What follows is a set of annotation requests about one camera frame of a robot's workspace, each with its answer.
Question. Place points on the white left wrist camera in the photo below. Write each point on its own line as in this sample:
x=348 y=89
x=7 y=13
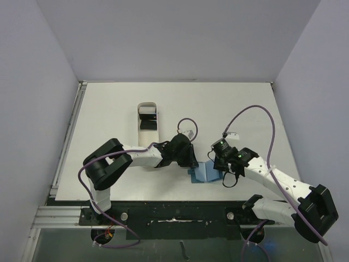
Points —
x=188 y=133

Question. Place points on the aluminium frame rail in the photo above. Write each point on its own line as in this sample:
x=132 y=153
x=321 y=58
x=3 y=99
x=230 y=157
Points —
x=56 y=217

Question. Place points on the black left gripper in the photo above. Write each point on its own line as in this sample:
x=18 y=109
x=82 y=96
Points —
x=191 y=160

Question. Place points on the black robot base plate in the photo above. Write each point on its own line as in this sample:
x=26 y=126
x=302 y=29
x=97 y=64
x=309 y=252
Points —
x=128 y=223

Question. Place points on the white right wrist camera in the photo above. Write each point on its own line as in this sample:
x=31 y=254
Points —
x=230 y=136

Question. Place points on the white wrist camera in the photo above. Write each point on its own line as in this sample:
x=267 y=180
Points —
x=230 y=136
x=188 y=133

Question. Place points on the black credit card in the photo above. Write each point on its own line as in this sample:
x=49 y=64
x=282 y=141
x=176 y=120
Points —
x=148 y=122

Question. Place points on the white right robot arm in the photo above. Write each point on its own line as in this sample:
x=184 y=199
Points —
x=310 y=210

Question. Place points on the white card tray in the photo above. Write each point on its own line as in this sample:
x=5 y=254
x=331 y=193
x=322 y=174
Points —
x=147 y=131

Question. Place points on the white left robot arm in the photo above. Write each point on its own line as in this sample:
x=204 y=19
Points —
x=106 y=164

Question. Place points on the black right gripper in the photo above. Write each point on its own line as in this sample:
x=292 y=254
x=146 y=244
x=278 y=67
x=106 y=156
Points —
x=218 y=164

